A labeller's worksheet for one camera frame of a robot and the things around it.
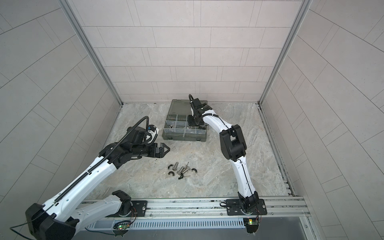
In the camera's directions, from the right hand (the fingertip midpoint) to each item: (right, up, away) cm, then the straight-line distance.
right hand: (190, 123), depth 99 cm
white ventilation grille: (-5, -45, -31) cm, 54 cm away
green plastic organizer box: (-9, -3, +2) cm, 10 cm away
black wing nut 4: (-4, -28, -18) cm, 34 cm away
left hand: (-10, -11, -25) cm, 29 cm away
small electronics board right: (+30, -45, -31) cm, 62 cm away
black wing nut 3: (-10, -27, -16) cm, 33 cm away
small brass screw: (-1, -23, -12) cm, 26 cm away
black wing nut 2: (+3, -25, -15) cm, 30 cm away
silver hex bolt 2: (-5, -26, -17) cm, 32 cm away
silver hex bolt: (-7, -25, -16) cm, 30 cm away
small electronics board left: (-27, -42, -35) cm, 61 cm away
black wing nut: (-11, -25, -15) cm, 31 cm away
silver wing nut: (-14, -3, +2) cm, 14 cm away
